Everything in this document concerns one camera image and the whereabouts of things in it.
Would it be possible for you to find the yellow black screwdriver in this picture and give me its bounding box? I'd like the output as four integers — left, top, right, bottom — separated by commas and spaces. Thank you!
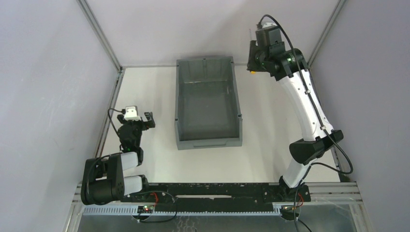
249, 29, 256, 74

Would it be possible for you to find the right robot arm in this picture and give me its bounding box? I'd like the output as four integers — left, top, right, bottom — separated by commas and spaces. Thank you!
247, 40, 344, 196

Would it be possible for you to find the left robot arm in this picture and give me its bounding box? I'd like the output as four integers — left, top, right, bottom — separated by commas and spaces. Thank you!
80, 110, 156, 205

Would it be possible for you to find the grey plastic bin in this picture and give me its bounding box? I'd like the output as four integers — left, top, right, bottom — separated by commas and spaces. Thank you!
175, 56, 243, 150

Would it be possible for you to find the left controller circuit board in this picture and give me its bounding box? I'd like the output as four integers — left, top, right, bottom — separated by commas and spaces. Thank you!
137, 205, 155, 214

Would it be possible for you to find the controller circuit board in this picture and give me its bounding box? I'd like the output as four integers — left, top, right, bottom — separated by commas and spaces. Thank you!
137, 205, 155, 214
280, 205, 300, 221

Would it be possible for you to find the right controller circuit board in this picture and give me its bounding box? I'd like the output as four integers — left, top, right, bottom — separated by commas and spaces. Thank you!
280, 205, 300, 221

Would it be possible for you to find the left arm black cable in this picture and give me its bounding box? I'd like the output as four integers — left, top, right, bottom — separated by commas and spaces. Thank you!
107, 108, 126, 142

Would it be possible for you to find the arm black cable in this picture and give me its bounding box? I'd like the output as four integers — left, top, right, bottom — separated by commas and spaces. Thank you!
257, 14, 354, 232
107, 108, 126, 142

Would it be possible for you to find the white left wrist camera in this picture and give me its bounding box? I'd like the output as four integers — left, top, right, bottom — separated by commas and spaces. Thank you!
123, 106, 141, 121

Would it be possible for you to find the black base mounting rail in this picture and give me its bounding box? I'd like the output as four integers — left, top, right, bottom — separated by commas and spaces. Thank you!
121, 183, 311, 212

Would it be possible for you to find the grey slotted cable duct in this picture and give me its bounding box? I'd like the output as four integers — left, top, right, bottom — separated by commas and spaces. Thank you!
83, 205, 281, 216

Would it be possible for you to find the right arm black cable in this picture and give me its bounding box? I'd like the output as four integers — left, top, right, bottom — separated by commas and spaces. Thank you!
257, 14, 354, 232

